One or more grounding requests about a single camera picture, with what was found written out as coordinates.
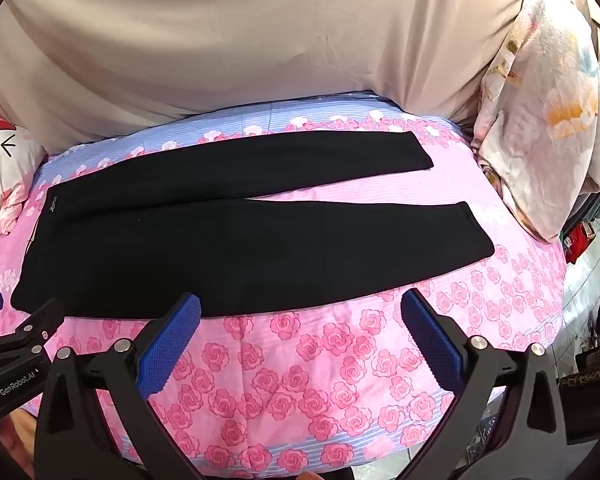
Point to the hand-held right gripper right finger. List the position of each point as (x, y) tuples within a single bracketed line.
[(432, 342)]

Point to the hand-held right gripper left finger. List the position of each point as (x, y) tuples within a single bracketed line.
[(167, 345)]

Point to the black pants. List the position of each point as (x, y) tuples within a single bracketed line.
[(180, 250)]

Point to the pink rose bed sheet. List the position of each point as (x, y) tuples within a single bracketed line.
[(330, 350)]

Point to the cartoon print pillow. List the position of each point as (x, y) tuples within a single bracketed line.
[(10, 180)]

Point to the leopard print item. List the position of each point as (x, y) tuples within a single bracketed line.
[(595, 377)]

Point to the red cloth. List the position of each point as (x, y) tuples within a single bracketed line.
[(576, 245)]

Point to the floral blanket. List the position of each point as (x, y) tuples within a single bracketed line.
[(540, 125)]

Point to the beige cloth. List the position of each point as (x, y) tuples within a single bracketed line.
[(230, 35)]

